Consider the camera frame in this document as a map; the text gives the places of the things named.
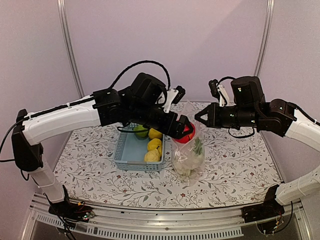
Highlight front aluminium rail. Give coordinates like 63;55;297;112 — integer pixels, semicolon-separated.
22;193;315;240

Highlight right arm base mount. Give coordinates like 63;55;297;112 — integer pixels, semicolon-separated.
241;203;285;235

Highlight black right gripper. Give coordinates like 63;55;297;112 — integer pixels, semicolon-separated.
195;101;259;129

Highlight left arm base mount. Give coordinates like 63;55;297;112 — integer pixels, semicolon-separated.
48;200;95;222

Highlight clear zip top bag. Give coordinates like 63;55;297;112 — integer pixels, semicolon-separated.
171;101;205;186

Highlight pale yellow round toy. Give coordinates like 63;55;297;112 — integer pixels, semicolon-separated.
143;146;162;162

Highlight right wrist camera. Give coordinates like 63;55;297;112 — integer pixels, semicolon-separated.
208;79;230;107

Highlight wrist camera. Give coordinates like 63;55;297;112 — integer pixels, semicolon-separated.
208;79;230;107
163;85;186;113

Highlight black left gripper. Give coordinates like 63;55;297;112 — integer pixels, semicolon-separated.
129;103;194;139

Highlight yellow lemon toy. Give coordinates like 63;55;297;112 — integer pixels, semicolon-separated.
148;128;163;140
147;138;162;152

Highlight left aluminium frame post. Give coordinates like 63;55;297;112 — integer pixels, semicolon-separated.
56;0;85;98

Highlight yellow lemon toy top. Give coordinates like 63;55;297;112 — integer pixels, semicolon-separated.
148;128;163;140

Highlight right aluminium frame post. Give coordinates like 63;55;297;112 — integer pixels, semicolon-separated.
254;0;275;77

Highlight yellow lemon toy middle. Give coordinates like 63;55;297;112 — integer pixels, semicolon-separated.
147;138;162;152

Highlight aluminium frame post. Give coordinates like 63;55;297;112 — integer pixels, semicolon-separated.
56;0;85;98
254;0;275;77

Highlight floral pattern table mat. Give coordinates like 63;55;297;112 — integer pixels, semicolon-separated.
53;125;282;209

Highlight white radish toy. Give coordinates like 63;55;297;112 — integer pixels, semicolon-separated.
190;137;204;170

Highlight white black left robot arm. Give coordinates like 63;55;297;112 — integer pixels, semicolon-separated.
5;72;194;217

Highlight red apple toy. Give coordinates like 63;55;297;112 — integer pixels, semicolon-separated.
173;122;196;144

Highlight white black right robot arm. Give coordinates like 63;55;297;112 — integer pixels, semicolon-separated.
194;76;320;151

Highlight blue plastic basket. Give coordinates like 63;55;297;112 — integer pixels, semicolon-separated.
113;123;165;172

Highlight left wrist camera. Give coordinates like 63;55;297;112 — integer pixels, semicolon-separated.
163;85;186;113

